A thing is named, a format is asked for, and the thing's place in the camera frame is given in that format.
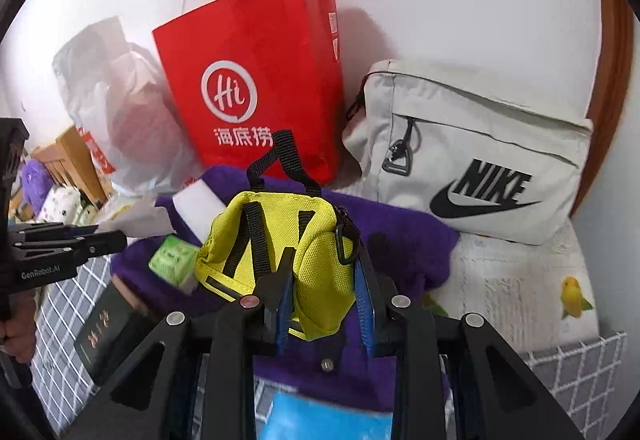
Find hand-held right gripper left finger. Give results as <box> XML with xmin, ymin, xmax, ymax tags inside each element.
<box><xmin>65</xmin><ymin>247</ymin><xmax>298</xmax><ymax>440</ymax></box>

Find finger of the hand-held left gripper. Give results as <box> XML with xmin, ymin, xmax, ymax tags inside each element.
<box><xmin>21</xmin><ymin>221</ymin><xmax>99</xmax><ymax>241</ymax></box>
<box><xmin>74</xmin><ymin>229</ymin><xmax>129</xmax><ymax>264</ymax></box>

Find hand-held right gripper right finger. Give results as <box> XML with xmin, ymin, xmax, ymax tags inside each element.
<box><xmin>350</xmin><ymin>254</ymin><xmax>587</xmax><ymax>440</ymax></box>

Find small yellow bag black straps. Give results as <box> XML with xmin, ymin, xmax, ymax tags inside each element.
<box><xmin>193</xmin><ymin>130</ymin><xmax>362</xmax><ymax>342</ymax></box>

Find green packet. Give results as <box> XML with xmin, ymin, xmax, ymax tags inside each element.
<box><xmin>148</xmin><ymin>234</ymin><xmax>199</xmax><ymax>294</ymax></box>

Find white sponge block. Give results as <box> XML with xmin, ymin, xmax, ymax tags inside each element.
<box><xmin>172</xmin><ymin>177</ymin><xmax>229</xmax><ymax>241</ymax></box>

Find person's left hand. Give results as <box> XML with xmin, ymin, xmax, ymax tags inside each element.
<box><xmin>0</xmin><ymin>289</ymin><xmax>39</xmax><ymax>357</ymax></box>

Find white dotted pillow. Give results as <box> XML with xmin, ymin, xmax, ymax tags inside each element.
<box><xmin>39</xmin><ymin>184</ymin><xmax>82</xmax><ymax>224</ymax></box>

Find purple plush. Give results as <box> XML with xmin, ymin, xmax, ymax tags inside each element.
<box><xmin>21</xmin><ymin>159</ymin><xmax>52</xmax><ymax>211</ymax></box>

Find grey checked blanket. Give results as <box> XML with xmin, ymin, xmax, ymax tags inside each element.
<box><xmin>29</xmin><ymin>254</ymin><xmax>629</xmax><ymax>440</ymax></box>

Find wooden headboard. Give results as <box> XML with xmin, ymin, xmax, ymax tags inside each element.
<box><xmin>29</xmin><ymin>124</ymin><xmax>109</xmax><ymax>207</ymax></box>

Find purple towel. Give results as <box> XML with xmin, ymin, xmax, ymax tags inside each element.
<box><xmin>109</xmin><ymin>164</ymin><xmax>462</xmax><ymax>414</ymax></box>

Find dark green tin box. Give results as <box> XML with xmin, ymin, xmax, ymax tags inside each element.
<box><xmin>73</xmin><ymin>282</ymin><xmax>157</xmax><ymax>387</ymax></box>

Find blue tissue pack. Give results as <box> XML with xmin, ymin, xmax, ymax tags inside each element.
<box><xmin>259</xmin><ymin>389</ymin><xmax>397</xmax><ymax>440</ymax></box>

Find white plastic shopping bag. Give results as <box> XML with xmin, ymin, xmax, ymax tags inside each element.
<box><xmin>51</xmin><ymin>16</ymin><xmax>202</xmax><ymax>197</ymax></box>

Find fruit print sheet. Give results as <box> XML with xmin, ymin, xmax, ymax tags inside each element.
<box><xmin>99</xmin><ymin>191</ymin><xmax>602</xmax><ymax>357</ymax></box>

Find grey waist bag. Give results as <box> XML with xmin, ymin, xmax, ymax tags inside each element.
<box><xmin>341</xmin><ymin>58</ymin><xmax>597</xmax><ymax>247</ymax></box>

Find red paper bag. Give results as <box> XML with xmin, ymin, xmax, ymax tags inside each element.
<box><xmin>151</xmin><ymin>0</ymin><xmax>347</xmax><ymax>187</ymax></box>

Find brown wooden door frame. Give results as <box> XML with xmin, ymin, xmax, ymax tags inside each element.
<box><xmin>569</xmin><ymin>0</ymin><xmax>640</xmax><ymax>217</ymax></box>

